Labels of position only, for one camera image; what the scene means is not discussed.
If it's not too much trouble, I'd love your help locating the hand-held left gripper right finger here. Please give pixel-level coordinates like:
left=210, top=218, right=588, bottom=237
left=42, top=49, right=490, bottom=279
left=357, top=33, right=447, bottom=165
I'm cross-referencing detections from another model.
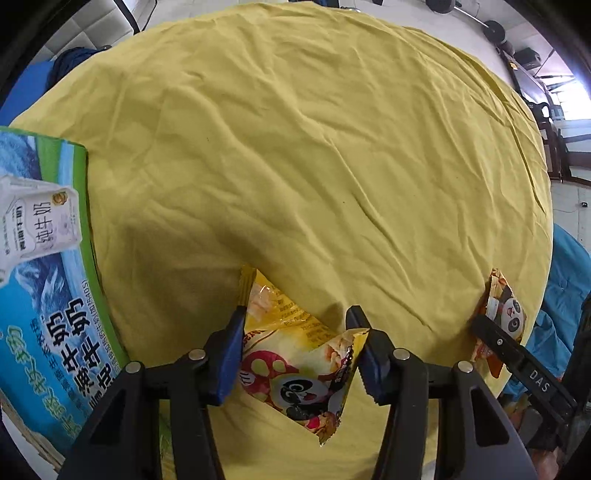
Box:
left=345, top=305, right=527, bottom=480

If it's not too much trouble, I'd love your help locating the yellow panda snack packet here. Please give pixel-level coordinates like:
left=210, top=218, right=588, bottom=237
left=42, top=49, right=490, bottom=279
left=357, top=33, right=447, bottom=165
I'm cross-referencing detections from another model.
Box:
left=238, top=265, right=370, bottom=446

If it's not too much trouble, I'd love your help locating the white padded chair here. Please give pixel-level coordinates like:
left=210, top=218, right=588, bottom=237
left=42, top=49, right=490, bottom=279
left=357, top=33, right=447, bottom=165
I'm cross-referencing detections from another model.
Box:
left=41, top=0, right=139, bottom=61

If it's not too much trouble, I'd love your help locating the orange panda snack packet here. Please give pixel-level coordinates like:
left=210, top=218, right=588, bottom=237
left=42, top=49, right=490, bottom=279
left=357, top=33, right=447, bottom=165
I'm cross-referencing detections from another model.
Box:
left=471, top=268, right=528, bottom=379

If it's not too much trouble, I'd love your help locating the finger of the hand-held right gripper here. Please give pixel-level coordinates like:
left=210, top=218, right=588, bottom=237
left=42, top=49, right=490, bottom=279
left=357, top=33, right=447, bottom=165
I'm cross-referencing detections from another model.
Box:
left=471, top=314, right=528, bottom=371

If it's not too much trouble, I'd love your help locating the blue blanket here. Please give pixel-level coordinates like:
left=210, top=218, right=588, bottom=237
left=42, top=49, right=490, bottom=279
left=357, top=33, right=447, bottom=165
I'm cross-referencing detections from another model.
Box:
left=501, top=224, right=591, bottom=407

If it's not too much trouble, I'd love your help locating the cardboard box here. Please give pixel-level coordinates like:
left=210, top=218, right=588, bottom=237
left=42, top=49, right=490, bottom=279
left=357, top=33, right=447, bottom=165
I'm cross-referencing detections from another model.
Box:
left=0, top=126, right=178, bottom=480

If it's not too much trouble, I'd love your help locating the dark wooden chair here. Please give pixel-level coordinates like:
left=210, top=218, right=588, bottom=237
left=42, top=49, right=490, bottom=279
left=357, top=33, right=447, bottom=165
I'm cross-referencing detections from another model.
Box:
left=531, top=102, right=574, bottom=182

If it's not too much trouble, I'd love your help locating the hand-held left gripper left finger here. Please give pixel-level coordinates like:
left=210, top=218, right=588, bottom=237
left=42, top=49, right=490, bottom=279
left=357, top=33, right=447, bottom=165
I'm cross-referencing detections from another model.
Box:
left=58, top=305, right=245, bottom=480

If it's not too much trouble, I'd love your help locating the dark blue knitted cloth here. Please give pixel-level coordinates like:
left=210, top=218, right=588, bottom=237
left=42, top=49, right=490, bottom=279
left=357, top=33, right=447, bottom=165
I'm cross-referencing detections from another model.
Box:
left=48, top=46, right=100, bottom=88

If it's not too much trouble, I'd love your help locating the dark low bench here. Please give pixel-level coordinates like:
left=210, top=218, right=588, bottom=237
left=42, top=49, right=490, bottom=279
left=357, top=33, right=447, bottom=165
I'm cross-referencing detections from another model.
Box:
left=508, top=65, right=557, bottom=121

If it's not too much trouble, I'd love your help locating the blue foam mat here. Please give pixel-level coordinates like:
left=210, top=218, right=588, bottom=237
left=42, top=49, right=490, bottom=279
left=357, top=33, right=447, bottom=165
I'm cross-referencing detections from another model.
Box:
left=0, top=60, right=55, bottom=117

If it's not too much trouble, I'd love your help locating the short barbell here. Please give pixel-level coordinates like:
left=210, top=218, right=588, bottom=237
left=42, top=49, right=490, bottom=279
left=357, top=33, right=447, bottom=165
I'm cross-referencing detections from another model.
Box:
left=425, top=0, right=509, bottom=38

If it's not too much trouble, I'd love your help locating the yellow tablecloth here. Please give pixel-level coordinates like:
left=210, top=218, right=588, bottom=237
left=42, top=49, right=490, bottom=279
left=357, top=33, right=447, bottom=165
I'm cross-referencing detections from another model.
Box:
left=9, top=2, right=554, bottom=480

